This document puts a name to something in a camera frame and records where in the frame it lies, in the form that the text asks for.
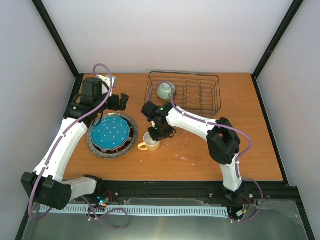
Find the yellow mug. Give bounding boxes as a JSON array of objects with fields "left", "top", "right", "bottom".
[{"left": 137, "top": 132, "right": 160, "bottom": 152}]

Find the green ceramic bowl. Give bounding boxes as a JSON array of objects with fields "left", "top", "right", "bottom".
[{"left": 156, "top": 82, "right": 176, "bottom": 100}]

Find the black wire dish rack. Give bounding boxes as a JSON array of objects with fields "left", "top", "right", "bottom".
[{"left": 144, "top": 71, "right": 221, "bottom": 118}]

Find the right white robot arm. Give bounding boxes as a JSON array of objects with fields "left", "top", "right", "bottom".
[{"left": 141, "top": 101, "right": 242, "bottom": 202}]

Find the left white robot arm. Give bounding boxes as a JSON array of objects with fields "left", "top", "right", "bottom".
[{"left": 21, "top": 75, "right": 133, "bottom": 210}]

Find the blue dotted plate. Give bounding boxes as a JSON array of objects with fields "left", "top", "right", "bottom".
[{"left": 89, "top": 115, "right": 130, "bottom": 151}]

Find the grey speckled large plate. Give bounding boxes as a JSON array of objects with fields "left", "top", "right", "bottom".
[{"left": 86, "top": 112, "right": 138, "bottom": 159}]

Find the pink plate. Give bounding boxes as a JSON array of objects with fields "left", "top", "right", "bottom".
[{"left": 96, "top": 135, "right": 133, "bottom": 152}]

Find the light blue cable duct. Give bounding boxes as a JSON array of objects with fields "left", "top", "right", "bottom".
[{"left": 32, "top": 203, "right": 228, "bottom": 219}]

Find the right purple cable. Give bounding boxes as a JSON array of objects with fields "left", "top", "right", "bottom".
[{"left": 147, "top": 81, "right": 265, "bottom": 223}]

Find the left black frame post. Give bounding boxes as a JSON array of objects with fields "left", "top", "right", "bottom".
[{"left": 31, "top": 0, "right": 81, "bottom": 78}]

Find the black frame post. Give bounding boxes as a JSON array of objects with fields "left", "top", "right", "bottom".
[
  {"left": 31, "top": 0, "right": 81, "bottom": 78},
  {"left": 251, "top": 0, "right": 304, "bottom": 81}
]

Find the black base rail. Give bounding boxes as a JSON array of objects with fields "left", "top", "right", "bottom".
[{"left": 85, "top": 180, "right": 302, "bottom": 207}]

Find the right black frame post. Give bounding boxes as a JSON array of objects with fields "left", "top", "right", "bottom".
[{"left": 251, "top": 0, "right": 304, "bottom": 81}]

